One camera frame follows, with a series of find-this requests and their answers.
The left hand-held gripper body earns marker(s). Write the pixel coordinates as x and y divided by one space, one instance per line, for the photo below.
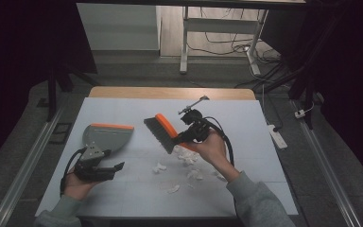
89 168

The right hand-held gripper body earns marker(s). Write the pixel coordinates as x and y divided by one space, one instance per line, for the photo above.
198 126

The grey dustpan with orange edge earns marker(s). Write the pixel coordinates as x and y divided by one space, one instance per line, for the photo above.
110 137

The orange brush with black bristles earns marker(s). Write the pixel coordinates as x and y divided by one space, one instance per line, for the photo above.
165 126

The person's left hand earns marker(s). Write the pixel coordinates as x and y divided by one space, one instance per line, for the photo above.
77 189

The person's right hand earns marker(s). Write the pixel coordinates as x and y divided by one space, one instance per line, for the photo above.
216 151

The white gridded table mat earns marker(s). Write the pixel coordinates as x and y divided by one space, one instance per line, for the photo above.
132 195

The scattered white paper scraps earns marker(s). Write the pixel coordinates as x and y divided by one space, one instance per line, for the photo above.
160 167

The white power strip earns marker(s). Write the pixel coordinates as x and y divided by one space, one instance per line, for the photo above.
277 137

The black metal stand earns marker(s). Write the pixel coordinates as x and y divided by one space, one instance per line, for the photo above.
53 91
308 82

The small white plug adapter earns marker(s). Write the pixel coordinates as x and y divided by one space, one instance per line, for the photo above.
300 113

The white cabinet panel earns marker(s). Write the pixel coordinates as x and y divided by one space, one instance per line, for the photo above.
119 28

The black rectangular floor bracket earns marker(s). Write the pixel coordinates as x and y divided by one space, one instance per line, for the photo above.
60 133

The aluminium floor rail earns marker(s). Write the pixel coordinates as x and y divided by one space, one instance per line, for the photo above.
327 170
22 170

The white metal desk frame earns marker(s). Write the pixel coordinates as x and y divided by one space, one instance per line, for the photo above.
217 25

